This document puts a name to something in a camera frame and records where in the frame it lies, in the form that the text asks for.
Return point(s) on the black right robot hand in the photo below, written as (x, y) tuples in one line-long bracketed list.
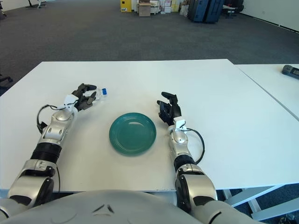
[(174, 109)]

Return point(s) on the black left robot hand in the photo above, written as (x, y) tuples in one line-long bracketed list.
[(83, 93)]

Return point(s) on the clear bottle with blue cap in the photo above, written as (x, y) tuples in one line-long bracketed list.
[(104, 91)]

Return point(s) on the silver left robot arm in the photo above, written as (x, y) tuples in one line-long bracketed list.
[(51, 130)]

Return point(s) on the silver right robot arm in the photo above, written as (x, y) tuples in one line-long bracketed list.
[(198, 189)]

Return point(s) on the teal round plate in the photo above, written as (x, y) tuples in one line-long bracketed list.
[(133, 135)]

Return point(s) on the black office chair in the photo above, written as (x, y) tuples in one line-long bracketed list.
[(5, 79)]

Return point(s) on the yellow cabinet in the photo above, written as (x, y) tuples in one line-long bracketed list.
[(125, 5)]

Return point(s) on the white bag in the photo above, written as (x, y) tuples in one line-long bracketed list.
[(184, 10)]

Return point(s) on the blue hard case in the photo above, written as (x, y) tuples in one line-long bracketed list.
[(198, 10)]

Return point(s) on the brown cardboard box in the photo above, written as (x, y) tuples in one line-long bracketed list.
[(144, 10)]

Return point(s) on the stack of white boxes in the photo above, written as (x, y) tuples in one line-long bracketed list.
[(165, 5)]

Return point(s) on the dark navy hard case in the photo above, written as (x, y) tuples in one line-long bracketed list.
[(213, 11)]

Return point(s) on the white metal table leg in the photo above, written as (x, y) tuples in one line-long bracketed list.
[(245, 198)]

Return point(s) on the cluttered background desk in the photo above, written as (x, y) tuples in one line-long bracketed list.
[(231, 9)]

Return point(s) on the grey robot torso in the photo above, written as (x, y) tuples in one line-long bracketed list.
[(105, 210)]

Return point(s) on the dark grey handheld device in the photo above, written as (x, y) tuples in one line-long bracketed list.
[(290, 70)]

